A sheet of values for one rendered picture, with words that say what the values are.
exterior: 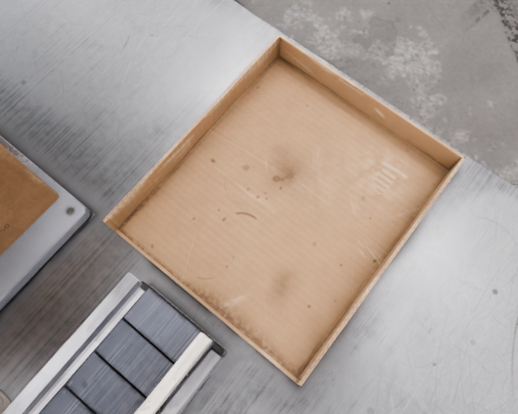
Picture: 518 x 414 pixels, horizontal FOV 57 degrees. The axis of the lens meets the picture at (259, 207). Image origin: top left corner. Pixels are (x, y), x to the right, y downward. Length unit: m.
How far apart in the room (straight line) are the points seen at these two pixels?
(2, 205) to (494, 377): 0.52
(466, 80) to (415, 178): 1.18
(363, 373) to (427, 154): 0.26
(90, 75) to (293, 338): 0.40
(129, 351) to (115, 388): 0.03
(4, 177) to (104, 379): 0.20
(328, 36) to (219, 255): 1.28
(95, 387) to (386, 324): 0.30
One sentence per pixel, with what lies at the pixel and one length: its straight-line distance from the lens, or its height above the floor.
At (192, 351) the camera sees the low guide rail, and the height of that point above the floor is 0.91.
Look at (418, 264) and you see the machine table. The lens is 0.56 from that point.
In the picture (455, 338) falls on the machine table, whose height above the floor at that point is 0.83.
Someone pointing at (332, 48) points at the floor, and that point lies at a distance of 1.70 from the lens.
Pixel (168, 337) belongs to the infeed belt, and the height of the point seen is 0.88.
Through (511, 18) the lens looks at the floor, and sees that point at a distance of 1.96.
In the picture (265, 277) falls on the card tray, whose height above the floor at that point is 0.83.
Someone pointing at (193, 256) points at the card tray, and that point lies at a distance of 0.53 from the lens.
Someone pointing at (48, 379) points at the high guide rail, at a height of 0.96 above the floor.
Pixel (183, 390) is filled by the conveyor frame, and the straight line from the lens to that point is 0.47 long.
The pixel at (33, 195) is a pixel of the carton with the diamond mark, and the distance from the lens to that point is 0.53.
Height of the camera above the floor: 1.35
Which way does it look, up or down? 72 degrees down
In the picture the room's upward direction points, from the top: 1 degrees clockwise
